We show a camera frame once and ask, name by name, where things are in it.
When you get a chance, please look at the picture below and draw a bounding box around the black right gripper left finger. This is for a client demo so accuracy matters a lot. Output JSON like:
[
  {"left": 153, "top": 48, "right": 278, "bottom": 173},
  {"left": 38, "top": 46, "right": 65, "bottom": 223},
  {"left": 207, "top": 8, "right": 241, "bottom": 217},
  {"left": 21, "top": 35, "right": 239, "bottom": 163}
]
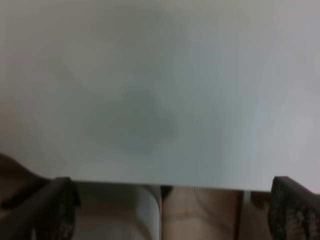
[{"left": 0, "top": 177, "right": 81, "bottom": 240}]

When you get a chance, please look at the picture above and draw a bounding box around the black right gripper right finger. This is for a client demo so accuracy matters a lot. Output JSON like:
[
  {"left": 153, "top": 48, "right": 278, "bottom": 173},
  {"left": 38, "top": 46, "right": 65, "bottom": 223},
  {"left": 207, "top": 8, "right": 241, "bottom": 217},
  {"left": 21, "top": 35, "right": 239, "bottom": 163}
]
[{"left": 267, "top": 176, "right": 320, "bottom": 240}]

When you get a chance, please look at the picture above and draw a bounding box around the white table leg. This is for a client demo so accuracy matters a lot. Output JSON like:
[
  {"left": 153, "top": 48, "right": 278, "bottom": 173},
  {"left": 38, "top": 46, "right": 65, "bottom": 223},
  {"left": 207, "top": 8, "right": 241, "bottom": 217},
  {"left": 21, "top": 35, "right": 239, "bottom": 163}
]
[{"left": 121, "top": 185, "right": 162, "bottom": 240}]

